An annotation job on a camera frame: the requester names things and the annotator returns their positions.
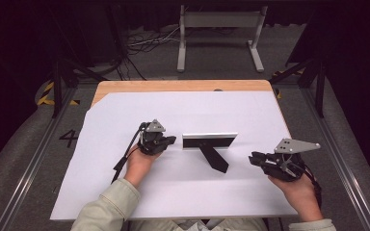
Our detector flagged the person's right hand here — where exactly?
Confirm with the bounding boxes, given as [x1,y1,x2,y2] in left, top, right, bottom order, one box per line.
[267,172,325,223]

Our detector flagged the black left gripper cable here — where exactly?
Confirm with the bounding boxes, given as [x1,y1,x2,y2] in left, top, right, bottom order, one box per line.
[110,121,149,185]

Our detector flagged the yellow and black floor tape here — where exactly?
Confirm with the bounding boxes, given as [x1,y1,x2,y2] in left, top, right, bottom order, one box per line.
[37,81,81,107]
[271,69,304,100]

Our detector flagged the black tripod stand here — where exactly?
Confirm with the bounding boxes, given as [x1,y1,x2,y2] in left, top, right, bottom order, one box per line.
[269,6,329,119]
[49,0,148,119]

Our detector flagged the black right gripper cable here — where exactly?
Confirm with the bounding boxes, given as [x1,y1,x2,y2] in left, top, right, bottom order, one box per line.
[302,164,323,210]

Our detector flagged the bundle of floor cables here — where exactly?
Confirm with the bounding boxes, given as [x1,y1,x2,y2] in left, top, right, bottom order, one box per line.
[125,26,181,55]

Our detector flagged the white paper sheet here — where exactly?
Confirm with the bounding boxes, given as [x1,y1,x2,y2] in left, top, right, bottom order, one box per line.
[49,90,300,222]

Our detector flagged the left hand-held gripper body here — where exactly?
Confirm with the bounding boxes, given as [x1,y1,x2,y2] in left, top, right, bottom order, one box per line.
[138,118,172,157]

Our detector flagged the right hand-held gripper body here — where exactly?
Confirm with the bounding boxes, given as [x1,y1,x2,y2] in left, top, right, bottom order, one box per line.
[260,138,322,183]

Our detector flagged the person's beige clothing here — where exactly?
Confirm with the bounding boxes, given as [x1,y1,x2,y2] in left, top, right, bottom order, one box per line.
[126,217,269,231]

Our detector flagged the white metal stand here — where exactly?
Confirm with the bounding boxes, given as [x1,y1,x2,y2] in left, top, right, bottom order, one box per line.
[176,4,269,73]

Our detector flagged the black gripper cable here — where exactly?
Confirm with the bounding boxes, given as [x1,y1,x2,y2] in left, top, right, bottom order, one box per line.
[110,121,149,185]
[302,164,323,210]

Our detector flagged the aluminium floor rail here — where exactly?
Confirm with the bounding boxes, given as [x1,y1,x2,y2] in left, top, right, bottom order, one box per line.
[300,87,370,231]
[0,86,79,231]

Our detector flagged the person's left hand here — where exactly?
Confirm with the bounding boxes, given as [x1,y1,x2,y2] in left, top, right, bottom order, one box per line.
[123,143,162,190]

